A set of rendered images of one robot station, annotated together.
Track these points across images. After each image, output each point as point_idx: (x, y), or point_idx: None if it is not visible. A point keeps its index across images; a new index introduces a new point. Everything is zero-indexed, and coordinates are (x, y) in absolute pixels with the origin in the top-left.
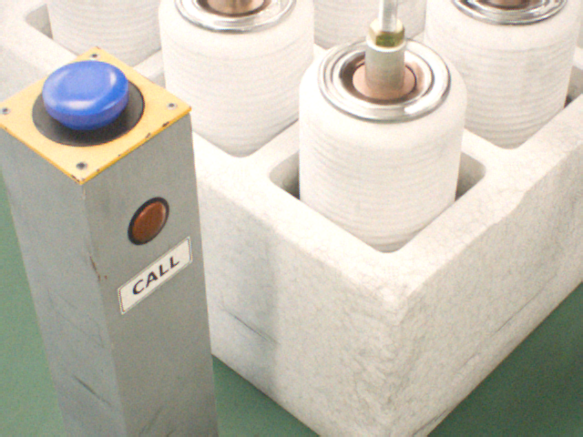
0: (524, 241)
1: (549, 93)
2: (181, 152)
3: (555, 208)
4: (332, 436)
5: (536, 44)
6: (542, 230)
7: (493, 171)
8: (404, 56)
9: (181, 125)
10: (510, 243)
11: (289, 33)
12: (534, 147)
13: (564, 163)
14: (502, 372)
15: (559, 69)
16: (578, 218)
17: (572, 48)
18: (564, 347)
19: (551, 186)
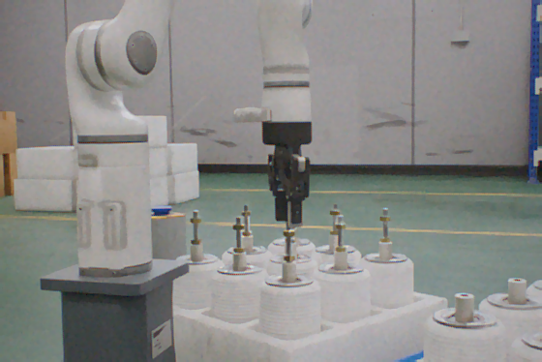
0: (181, 345)
1: (215, 305)
2: (154, 229)
3: (193, 346)
4: None
5: (211, 276)
6: (189, 351)
7: (189, 310)
8: (193, 250)
9: (154, 221)
10: (174, 335)
11: (228, 256)
12: (198, 315)
13: (192, 321)
14: None
15: (217, 296)
16: None
17: (221, 291)
18: None
19: (188, 327)
